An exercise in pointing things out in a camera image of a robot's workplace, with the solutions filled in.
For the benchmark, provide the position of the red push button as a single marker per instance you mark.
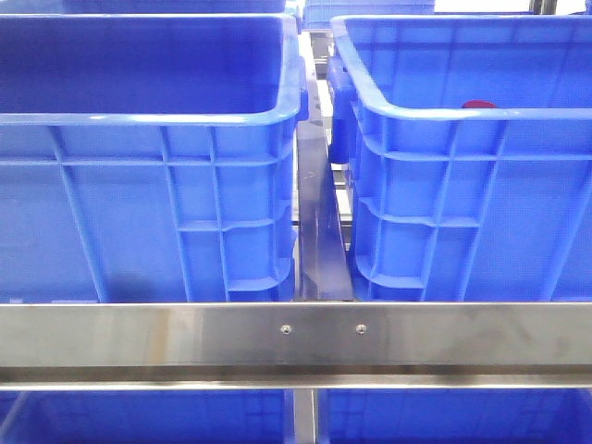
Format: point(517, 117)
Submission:
point(478, 104)

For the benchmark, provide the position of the steel divider bar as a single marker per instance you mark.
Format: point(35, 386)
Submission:
point(324, 275)

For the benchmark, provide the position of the blue plastic crate left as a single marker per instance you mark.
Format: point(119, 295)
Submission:
point(148, 158)

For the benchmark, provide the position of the blue plastic crate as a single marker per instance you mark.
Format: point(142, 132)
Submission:
point(148, 158)
point(465, 205)

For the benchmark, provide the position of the blue plastic crate right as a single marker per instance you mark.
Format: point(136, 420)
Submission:
point(465, 205)

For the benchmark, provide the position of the blue crate lower right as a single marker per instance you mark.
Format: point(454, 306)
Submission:
point(456, 415)

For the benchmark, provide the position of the blue crate back right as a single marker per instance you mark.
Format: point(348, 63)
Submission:
point(317, 14)

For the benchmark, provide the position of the blue crate lower left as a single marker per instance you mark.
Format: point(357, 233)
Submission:
point(167, 416)

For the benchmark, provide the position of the blue crate far back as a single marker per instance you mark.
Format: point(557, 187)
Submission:
point(150, 7)

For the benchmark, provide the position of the stainless steel rack rail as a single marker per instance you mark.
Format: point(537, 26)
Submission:
point(296, 345)

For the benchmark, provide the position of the steel vertical post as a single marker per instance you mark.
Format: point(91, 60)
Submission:
point(305, 416)

